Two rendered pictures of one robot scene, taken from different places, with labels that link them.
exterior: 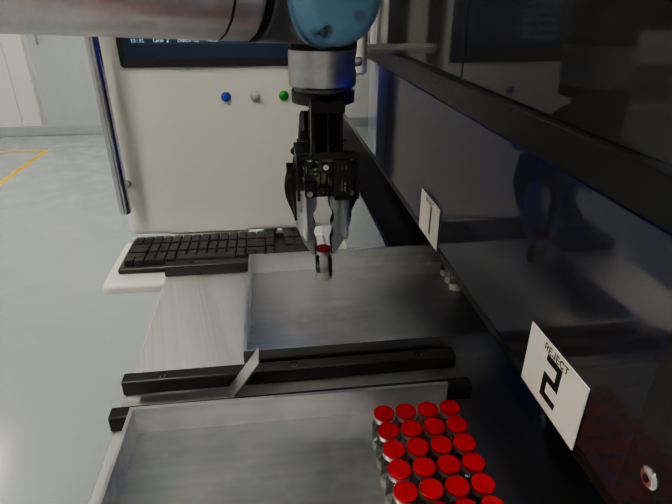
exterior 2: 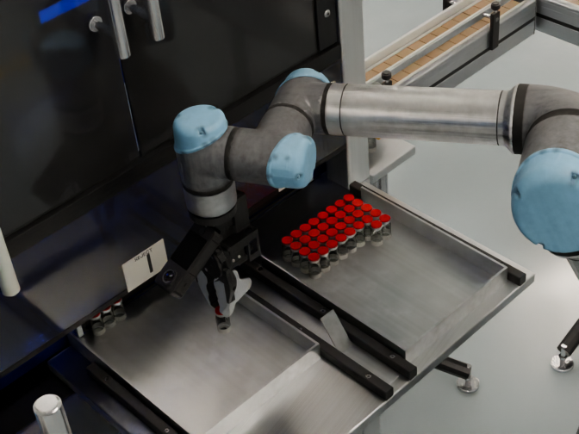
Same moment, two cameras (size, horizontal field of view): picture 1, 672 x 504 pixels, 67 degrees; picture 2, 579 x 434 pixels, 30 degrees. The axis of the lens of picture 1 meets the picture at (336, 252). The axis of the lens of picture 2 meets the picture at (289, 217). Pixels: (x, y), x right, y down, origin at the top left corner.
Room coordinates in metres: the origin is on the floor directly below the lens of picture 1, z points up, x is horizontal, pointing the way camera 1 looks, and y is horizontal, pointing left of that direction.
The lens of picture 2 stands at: (1.17, 1.10, 2.18)
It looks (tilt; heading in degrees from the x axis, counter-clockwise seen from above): 40 degrees down; 237
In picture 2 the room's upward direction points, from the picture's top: 6 degrees counter-clockwise
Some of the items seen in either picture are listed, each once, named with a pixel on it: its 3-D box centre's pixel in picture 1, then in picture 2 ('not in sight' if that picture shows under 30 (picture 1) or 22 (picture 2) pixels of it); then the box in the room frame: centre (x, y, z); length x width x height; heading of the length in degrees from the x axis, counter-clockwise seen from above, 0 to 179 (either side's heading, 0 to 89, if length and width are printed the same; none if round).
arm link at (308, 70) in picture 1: (325, 70); (208, 192); (0.59, 0.01, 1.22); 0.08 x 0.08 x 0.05
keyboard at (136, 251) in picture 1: (223, 248); not in sight; (0.97, 0.24, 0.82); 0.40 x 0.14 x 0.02; 97
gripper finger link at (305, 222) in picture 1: (307, 226); (236, 291); (0.59, 0.04, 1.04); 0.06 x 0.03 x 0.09; 7
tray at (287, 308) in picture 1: (363, 297); (191, 344); (0.64, -0.04, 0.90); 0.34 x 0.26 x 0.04; 97
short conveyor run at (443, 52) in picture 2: not in sight; (419, 57); (-0.19, -0.41, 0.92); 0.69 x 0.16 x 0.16; 7
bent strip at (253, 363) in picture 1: (198, 381); (358, 347); (0.45, 0.15, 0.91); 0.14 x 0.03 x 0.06; 97
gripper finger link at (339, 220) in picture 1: (341, 225); (217, 278); (0.59, -0.01, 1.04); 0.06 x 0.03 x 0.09; 7
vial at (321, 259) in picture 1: (323, 263); (222, 319); (0.61, 0.02, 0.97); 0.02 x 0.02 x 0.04
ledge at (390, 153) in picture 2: not in sight; (369, 151); (0.06, -0.28, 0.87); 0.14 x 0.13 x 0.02; 97
